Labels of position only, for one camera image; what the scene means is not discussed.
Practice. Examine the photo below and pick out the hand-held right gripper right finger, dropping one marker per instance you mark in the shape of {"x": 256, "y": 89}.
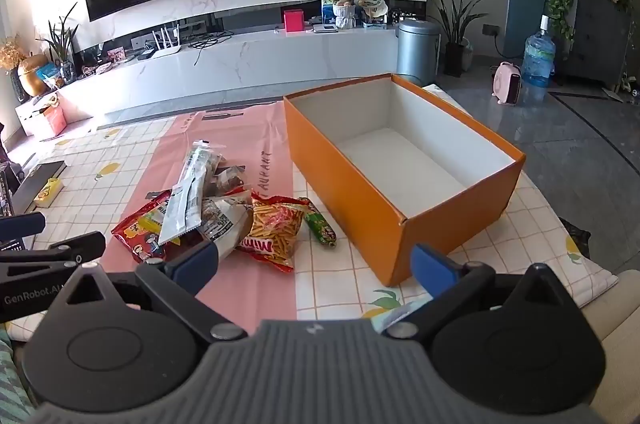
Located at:
{"x": 432, "y": 269}

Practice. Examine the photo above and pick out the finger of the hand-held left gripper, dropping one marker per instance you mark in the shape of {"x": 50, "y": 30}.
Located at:
{"x": 22, "y": 225}
{"x": 55, "y": 256}

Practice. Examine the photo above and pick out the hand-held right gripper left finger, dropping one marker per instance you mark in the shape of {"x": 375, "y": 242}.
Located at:
{"x": 192, "y": 264}

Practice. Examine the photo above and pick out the grey printed snack packet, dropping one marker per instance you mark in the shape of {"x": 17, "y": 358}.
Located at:
{"x": 225, "y": 224}

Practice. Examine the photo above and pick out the silver snack packet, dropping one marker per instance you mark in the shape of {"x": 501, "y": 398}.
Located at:
{"x": 177, "y": 214}

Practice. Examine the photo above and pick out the orange stick snack packet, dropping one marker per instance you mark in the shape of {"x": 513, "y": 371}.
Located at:
{"x": 275, "y": 229}

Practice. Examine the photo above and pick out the dark red small snack packet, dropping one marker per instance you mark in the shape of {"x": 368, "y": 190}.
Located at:
{"x": 227, "y": 179}

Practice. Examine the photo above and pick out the clear packet of white balls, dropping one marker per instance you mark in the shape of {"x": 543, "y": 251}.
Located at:
{"x": 197, "y": 163}

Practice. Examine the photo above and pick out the orange cardboard box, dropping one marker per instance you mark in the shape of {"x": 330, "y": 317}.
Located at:
{"x": 350, "y": 184}

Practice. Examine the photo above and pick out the green sausage packet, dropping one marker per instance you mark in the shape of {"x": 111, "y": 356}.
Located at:
{"x": 317, "y": 224}

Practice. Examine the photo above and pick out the yellow small box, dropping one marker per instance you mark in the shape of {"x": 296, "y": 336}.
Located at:
{"x": 47, "y": 193}

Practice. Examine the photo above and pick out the black flat box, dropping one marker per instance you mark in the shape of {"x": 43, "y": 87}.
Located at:
{"x": 35, "y": 179}

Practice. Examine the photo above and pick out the teal patterned cloth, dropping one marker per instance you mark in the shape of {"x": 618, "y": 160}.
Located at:
{"x": 10, "y": 374}

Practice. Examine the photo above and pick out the pink table mat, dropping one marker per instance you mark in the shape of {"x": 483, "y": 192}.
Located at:
{"x": 150, "y": 174}

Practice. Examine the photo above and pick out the pink cardboard box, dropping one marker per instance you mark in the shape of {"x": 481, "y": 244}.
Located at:
{"x": 50, "y": 122}

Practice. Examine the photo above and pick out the black bag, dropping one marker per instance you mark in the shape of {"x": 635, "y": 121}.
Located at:
{"x": 575, "y": 236}

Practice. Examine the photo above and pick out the gold round vase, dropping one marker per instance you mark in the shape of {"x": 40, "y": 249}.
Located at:
{"x": 32, "y": 76}

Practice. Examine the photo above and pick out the blue packet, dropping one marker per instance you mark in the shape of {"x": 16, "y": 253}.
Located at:
{"x": 50, "y": 76}

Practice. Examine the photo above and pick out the dried yellow flowers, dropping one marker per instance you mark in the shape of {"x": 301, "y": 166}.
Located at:
{"x": 11, "y": 53}

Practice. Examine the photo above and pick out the green plant in glass vase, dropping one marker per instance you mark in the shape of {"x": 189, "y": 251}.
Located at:
{"x": 62, "y": 43}

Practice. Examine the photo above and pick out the pink space heater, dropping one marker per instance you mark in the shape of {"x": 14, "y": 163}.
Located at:
{"x": 507, "y": 83}

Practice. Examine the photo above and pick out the potted long-leaf plant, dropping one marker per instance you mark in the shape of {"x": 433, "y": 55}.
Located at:
{"x": 455, "y": 58}

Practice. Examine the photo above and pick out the white router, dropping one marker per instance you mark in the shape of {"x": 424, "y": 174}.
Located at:
{"x": 167, "y": 49}

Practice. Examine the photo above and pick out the silver trash bin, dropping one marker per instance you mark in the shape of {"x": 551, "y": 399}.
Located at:
{"x": 417, "y": 53}

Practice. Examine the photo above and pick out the white marble television console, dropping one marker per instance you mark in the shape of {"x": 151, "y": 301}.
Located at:
{"x": 275, "y": 58}

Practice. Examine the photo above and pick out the blue water bottle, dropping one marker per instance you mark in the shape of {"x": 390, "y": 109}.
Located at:
{"x": 537, "y": 53}

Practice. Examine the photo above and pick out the red box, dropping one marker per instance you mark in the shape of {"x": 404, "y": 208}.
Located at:
{"x": 293, "y": 21}

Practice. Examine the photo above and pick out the white digital scale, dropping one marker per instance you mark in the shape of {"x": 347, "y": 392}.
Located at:
{"x": 325, "y": 28}

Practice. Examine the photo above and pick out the white woven basket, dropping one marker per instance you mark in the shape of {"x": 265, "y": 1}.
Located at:
{"x": 345, "y": 17}

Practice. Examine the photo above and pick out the grey cabinet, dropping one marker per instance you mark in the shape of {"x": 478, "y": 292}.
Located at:
{"x": 600, "y": 43}

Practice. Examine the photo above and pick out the green picture board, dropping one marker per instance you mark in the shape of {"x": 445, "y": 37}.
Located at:
{"x": 327, "y": 1}

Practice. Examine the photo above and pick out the pink photo frame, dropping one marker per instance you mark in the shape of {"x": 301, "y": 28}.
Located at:
{"x": 116, "y": 53}

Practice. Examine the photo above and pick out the wall socket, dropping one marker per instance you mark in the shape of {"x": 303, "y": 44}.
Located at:
{"x": 492, "y": 29}

